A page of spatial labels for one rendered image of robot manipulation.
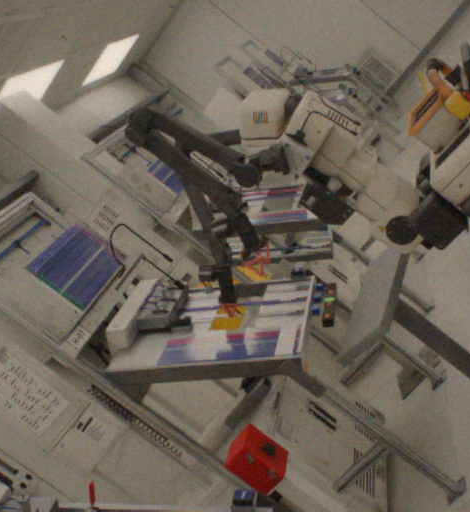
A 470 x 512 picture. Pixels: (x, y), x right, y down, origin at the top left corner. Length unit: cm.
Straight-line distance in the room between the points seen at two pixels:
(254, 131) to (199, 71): 821
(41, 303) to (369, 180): 125
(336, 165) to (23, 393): 140
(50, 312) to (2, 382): 32
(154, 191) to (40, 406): 160
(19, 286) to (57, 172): 349
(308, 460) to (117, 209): 188
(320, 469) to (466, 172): 119
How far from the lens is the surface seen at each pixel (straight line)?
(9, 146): 637
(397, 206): 248
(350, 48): 1037
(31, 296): 283
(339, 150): 246
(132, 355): 283
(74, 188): 625
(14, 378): 289
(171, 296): 309
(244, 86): 750
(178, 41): 1067
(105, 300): 301
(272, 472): 227
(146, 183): 410
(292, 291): 308
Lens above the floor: 134
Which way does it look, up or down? 6 degrees down
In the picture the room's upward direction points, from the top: 53 degrees counter-clockwise
